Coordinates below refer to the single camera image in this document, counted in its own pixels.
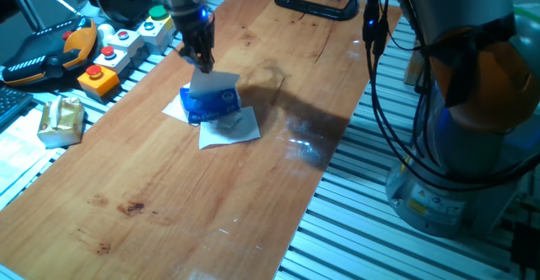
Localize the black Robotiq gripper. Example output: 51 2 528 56
162 0 217 75

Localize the white napkin from blue pack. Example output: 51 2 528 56
188 68 241 100

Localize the blue plastic tissue pack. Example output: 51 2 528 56
179 84 243 126

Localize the loose white napkin, folded corner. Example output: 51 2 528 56
161 94 191 125

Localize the white box with green button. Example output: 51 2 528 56
136 4 176 57

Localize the grey white box, red button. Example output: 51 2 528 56
106 28 146 58

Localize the small white box, red button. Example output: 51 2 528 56
93 45 132 78

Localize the yellow box with red button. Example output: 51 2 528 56
76 64 122 105

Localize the black C-clamp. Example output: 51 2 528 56
273 0 360 22

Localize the black orange teach pendant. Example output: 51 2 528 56
1 16 99 88

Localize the gold tissue pack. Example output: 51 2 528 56
36 95 86 150

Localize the black tripod leg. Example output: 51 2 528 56
3 0 46 33

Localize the black keyboard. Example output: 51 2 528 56
0 85 35 128

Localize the white paper sheet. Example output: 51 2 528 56
0 110 58 197

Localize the black cable bundle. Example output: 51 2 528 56
361 0 540 192

